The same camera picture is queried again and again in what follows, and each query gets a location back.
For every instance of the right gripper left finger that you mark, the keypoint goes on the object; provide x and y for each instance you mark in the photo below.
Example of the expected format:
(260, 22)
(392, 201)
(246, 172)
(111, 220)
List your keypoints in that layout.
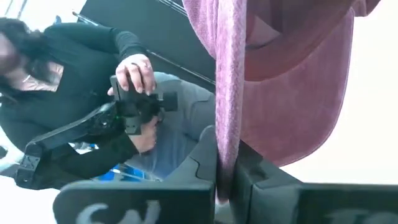
(140, 202)

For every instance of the person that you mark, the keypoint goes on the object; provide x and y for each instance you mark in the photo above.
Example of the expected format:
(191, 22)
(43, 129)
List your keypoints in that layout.
(77, 62)

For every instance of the blue object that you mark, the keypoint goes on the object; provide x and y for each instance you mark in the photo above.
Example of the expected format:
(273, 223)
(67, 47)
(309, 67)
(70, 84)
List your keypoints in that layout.
(109, 175)

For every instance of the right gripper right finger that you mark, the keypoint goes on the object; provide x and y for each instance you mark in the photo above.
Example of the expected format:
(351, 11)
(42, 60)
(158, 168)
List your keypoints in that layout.
(295, 205)

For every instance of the person's hand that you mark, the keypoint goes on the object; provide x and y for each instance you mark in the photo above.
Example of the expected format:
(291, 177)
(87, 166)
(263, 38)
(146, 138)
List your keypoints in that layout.
(146, 137)
(136, 68)

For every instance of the dark flat panel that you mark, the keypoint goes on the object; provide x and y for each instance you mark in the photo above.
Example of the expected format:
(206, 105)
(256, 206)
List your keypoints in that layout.
(161, 31)

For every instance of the black leader arm link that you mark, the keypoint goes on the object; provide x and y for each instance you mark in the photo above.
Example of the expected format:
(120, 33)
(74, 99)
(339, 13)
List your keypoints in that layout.
(31, 161)

